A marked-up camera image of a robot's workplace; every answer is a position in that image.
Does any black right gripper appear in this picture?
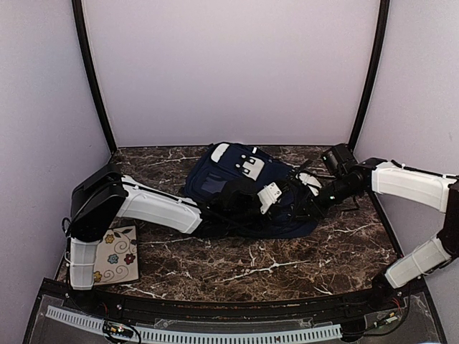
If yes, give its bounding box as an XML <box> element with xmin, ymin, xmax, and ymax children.
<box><xmin>292</xmin><ymin>175</ymin><xmax>359</xmax><ymax>221</ymax></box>

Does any navy blue backpack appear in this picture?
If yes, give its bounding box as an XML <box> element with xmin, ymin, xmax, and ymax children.
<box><xmin>182</xmin><ymin>142</ymin><xmax>321</xmax><ymax>239</ymax></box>

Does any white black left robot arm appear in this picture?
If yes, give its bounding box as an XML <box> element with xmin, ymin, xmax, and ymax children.
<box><xmin>62</xmin><ymin>163</ymin><xmax>282</xmax><ymax>312</ymax></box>

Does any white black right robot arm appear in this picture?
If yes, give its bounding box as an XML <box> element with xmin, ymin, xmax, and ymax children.
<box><xmin>293</xmin><ymin>158</ymin><xmax>458</xmax><ymax>311</ymax></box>

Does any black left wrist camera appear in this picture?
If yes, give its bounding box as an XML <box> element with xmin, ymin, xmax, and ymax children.
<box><xmin>217</xmin><ymin>177</ymin><xmax>261</xmax><ymax>212</ymax></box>

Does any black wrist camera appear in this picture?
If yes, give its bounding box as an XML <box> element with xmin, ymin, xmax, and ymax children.
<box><xmin>217</xmin><ymin>177</ymin><xmax>261</xmax><ymax>212</ymax></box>
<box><xmin>321</xmin><ymin>143</ymin><xmax>357</xmax><ymax>178</ymax></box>

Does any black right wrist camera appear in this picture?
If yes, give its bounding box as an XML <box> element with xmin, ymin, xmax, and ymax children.
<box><xmin>321</xmin><ymin>143</ymin><xmax>357</xmax><ymax>178</ymax></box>

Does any white slotted cable duct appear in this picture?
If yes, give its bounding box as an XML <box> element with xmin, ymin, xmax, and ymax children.
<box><xmin>45</xmin><ymin>306</ymin><xmax>343</xmax><ymax>343</ymax></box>

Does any black front rail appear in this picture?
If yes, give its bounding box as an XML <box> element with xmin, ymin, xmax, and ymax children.
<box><xmin>29</xmin><ymin>278</ymin><xmax>437</xmax><ymax>323</ymax></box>

